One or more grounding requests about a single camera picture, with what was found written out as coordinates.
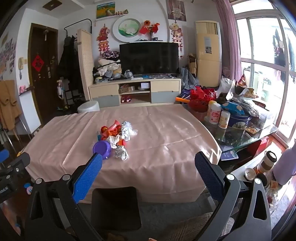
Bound black coat rack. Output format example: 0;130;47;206
63;18;93;37

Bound hanging doll ornament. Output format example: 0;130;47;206
169;20;184;52

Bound pink curtain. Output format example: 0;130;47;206
215;0;242;82

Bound blue round tin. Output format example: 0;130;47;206
225;111;252;131

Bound brown wooden door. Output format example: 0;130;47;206
28;23;60;126

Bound red box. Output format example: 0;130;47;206
246;136;270;156

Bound white crumpled tissue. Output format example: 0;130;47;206
107;135;121;149

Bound brown hanging coat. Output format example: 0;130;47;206
0;80;23;131

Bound pile of snack bags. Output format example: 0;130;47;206
228;74;273;116

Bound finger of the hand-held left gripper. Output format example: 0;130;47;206
0;152;31;183
0;149;10;164

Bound dark hanging coats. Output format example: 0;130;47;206
57;35;80;80

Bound beige woven panel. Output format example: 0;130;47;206
76;29;96;102

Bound white board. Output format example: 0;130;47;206
18;89;42;135

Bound blue booklet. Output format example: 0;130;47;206
219;150;239;161

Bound red fish hanging ornament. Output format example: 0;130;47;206
96;26;111;56

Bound landscape painting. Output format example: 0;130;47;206
96;2;116;19

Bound purple plastic bowl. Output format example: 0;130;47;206
92;141;112;160

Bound orange plastic wrapper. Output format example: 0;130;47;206
108;120;122;136

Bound lavender bottle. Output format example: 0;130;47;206
273;146;295;186

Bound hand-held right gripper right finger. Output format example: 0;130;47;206
194;151;272;241

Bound person's plaid pants leg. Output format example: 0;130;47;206
159;212;234;241

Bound beige grey television cabinet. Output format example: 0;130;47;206
88;78;182;108

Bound wall shelf with figurines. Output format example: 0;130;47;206
95;9;129;22

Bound small metal bowl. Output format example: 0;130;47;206
244;168;256;181

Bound wall photo collage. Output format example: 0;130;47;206
0;38;17;75

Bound large window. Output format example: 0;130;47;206
231;0;296;149

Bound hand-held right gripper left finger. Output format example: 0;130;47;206
24;152;104;241

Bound cream standing air conditioner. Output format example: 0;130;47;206
195;20;223;88

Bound red diamond door sign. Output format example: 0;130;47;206
32;54;45;74

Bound pile of clothes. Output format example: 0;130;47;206
92;51;122;82

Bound blue snack packet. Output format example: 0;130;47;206
221;102;246;115

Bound vase with red flowers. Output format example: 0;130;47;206
139;20;161;41

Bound round white wall picture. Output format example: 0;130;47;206
112;17;142;43

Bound blue denim cloth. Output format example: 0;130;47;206
179;67;200;90

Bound white round stool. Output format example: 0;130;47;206
77;101;100;114

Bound red plastic basket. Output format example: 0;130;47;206
188;86;217;113

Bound grey crumpled paper ball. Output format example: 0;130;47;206
114;146;129;161

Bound cardboard boxes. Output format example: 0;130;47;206
187;54;197;77

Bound wall poster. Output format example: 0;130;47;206
166;0;187;22

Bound black plastic bin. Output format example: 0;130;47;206
91;186;142;232

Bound glass jar with lid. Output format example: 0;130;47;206
256;151;278;175

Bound black flat television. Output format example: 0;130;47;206
119;42;180;76

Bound white bottle pink label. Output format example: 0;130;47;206
206;100;221;125

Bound small white bottle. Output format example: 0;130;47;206
218;110;231;129

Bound white cloth covered table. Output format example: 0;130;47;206
22;104;222;204

